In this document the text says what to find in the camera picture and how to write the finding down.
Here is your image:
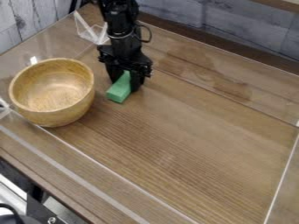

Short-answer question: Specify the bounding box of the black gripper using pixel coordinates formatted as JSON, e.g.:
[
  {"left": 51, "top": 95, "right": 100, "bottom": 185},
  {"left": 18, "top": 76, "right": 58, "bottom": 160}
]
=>
[{"left": 97, "top": 33, "right": 152, "bottom": 92}]

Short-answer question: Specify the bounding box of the black cable lower left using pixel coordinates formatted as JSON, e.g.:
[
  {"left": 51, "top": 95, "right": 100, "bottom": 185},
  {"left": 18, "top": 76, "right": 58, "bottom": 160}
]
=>
[{"left": 0, "top": 203, "right": 22, "bottom": 224}]

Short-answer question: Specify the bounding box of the green rectangular block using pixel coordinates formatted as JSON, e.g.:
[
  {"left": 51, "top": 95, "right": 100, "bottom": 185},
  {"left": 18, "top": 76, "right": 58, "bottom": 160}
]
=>
[{"left": 106, "top": 71, "right": 130, "bottom": 103}]

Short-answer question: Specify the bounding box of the clear acrylic corner bracket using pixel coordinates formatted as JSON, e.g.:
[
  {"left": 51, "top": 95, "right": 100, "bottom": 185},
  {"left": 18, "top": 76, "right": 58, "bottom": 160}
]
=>
[{"left": 73, "top": 11, "right": 108, "bottom": 45}]

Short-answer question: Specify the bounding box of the wooden bowl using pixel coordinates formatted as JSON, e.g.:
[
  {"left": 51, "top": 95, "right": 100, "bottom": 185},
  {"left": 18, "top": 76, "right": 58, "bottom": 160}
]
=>
[{"left": 7, "top": 58, "right": 94, "bottom": 127}]

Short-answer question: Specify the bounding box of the black metal table bracket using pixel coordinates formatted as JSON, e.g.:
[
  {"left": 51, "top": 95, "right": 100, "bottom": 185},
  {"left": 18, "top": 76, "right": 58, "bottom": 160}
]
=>
[{"left": 25, "top": 195, "right": 65, "bottom": 224}]

